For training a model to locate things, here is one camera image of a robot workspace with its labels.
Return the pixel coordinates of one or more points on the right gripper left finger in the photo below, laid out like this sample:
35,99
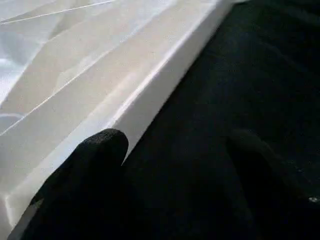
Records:
82,187

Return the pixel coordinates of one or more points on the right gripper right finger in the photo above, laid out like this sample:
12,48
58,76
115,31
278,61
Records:
270,190

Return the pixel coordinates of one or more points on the black work mat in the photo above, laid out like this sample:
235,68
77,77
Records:
225,87

